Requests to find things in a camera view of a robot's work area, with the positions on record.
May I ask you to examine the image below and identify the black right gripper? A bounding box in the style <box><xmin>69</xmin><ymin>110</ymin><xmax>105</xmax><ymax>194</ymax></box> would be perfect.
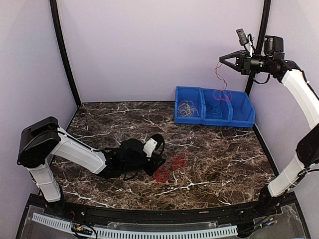
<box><xmin>220</xmin><ymin>50</ymin><xmax>272</xmax><ymax>75</ymax></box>

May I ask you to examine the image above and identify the red blue cable pile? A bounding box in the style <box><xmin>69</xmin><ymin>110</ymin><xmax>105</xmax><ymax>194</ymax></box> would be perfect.
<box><xmin>169</xmin><ymin>152</ymin><xmax>189</xmax><ymax>171</ymax></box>

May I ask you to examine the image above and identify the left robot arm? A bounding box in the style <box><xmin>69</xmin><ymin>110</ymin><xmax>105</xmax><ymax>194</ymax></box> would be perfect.
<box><xmin>17</xmin><ymin>117</ymin><xmax>165</xmax><ymax>217</ymax></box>

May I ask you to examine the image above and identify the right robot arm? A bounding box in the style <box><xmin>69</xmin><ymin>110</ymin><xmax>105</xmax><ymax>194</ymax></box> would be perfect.
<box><xmin>219</xmin><ymin>35</ymin><xmax>319</xmax><ymax>216</ymax></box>

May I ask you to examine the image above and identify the middle blue storage bin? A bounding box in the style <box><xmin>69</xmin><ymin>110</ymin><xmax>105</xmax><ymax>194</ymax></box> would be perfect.
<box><xmin>201</xmin><ymin>88</ymin><xmax>229</xmax><ymax>126</ymax></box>

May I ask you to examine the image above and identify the blue storage bin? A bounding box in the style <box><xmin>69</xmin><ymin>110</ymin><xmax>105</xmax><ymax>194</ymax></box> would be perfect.
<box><xmin>174</xmin><ymin>86</ymin><xmax>204</xmax><ymax>124</ymax></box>
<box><xmin>201</xmin><ymin>88</ymin><xmax>229</xmax><ymax>126</ymax></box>
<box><xmin>224</xmin><ymin>91</ymin><xmax>256</xmax><ymax>128</ymax></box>

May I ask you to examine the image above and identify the right blue storage bin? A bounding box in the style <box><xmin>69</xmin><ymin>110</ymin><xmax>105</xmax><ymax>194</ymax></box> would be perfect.
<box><xmin>224</xmin><ymin>91</ymin><xmax>256</xmax><ymax>128</ymax></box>

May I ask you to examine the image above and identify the left blue storage bin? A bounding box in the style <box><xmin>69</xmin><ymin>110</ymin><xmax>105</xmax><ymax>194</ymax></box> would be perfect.
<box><xmin>174</xmin><ymin>86</ymin><xmax>204</xmax><ymax>124</ymax></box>

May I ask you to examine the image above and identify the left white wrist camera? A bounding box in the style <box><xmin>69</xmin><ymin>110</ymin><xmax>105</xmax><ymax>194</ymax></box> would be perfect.
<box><xmin>143</xmin><ymin>138</ymin><xmax>158</xmax><ymax>158</ymax></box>

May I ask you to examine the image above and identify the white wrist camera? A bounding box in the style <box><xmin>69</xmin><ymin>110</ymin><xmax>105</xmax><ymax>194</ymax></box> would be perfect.
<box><xmin>236</xmin><ymin>28</ymin><xmax>256</xmax><ymax>57</ymax></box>
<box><xmin>143</xmin><ymin>138</ymin><xmax>158</xmax><ymax>158</ymax></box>

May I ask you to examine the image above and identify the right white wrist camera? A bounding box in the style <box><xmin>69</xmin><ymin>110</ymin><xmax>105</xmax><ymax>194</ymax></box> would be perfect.
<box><xmin>236</xmin><ymin>28</ymin><xmax>256</xmax><ymax>57</ymax></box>

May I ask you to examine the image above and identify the black right corner post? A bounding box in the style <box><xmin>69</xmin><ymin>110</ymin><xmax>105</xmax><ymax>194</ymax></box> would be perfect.
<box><xmin>245</xmin><ymin>0</ymin><xmax>271</xmax><ymax>96</ymax></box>

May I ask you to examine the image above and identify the black corner post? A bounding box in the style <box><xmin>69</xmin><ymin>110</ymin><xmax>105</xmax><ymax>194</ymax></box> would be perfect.
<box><xmin>49</xmin><ymin>0</ymin><xmax>82</xmax><ymax>107</ymax></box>
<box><xmin>245</xmin><ymin>0</ymin><xmax>271</xmax><ymax>96</ymax></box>

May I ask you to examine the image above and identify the white slotted cable duct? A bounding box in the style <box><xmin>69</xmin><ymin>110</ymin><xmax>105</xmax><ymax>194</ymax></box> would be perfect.
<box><xmin>31</xmin><ymin>213</ymin><xmax>238</xmax><ymax>239</ymax></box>

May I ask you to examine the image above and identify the black front rail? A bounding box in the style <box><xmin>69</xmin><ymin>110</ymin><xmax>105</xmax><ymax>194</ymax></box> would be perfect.
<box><xmin>24</xmin><ymin>193</ymin><xmax>300</xmax><ymax>231</ymax></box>

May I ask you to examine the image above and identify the black left corner post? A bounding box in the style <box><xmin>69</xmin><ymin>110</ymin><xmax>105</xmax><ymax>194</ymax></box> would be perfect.
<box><xmin>49</xmin><ymin>0</ymin><xmax>82</xmax><ymax>107</ymax></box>

